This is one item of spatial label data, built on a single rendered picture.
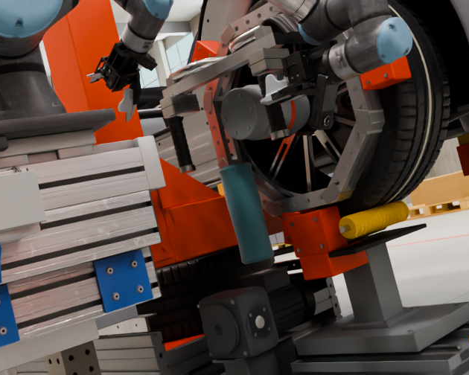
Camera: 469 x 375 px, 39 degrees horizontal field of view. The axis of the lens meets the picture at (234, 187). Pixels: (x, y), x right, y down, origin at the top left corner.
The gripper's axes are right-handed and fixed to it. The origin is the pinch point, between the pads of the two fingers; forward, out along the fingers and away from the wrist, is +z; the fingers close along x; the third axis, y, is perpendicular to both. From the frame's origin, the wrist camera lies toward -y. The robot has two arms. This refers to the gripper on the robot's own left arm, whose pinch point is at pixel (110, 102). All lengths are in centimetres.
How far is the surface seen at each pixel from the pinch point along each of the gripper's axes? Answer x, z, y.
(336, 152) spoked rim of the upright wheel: 49, -19, -31
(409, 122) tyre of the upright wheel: 58, -40, -28
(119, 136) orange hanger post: 2.9, 13.1, -7.9
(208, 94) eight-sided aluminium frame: 9.9, -4.1, -29.2
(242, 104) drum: 26.9, -21.6, -10.2
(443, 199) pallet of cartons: 87, 286, -677
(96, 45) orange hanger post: -20.1, 0.5, -12.9
